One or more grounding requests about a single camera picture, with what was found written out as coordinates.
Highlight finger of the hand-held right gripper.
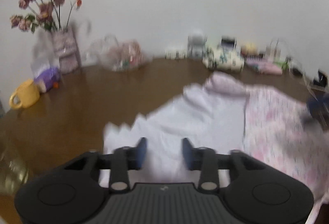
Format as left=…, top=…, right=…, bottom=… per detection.
left=301, top=94, right=329, bottom=134

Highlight black small box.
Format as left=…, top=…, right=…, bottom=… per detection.
left=220, top=37, right=237, bottom=51

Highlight grey robot figurine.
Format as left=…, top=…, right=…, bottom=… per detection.
left=187, top=33, right=207, bottom=59

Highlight purple plush toy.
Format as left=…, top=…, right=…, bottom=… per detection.
left=34, top=68, right=61, bottom=93

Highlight yellow and pink box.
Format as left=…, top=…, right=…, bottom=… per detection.
left=242, top=43, right=258, bottom=55

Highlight folded pink cloths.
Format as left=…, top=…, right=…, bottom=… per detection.
left=245, top=57, right=284, bottom=75

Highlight pink patterned vase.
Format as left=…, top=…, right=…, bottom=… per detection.
left=51, top=27, right=82, bottom=74

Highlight pink floral garment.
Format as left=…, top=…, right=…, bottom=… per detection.
left=242, top=85, right=329, bottom=224

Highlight white small figurines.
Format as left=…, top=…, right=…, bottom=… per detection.
left=165, top=47, right=187, bottom=59

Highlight clear bag with trinkets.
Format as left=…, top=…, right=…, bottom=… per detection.
left=86, top=35, right=147, bottom=72

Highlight cream pouch with teal flowers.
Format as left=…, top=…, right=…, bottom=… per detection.
left=203, top=45, right=244, bottom=72

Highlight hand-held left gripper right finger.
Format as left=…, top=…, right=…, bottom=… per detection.
left=181, top=138, right=267, bottom=193

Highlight clear plastic bag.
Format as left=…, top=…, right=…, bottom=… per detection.
left=30, top=31, right=61, bottom=79

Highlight white garment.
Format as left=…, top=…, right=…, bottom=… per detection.
left=99, top=71, right=251, bottom=187

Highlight dried pink flower bouquet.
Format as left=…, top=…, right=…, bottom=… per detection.
left=10, top=0, right=83, bottom=33

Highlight yellow mug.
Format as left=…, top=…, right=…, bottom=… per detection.
left=9, top=79, right=41, bottom=110

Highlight clear plastic container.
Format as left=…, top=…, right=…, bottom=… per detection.
left=267, top=38, right=292, bottom=65

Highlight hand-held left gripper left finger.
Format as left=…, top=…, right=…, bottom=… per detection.
left=64, top=138, right=148, bottom=194

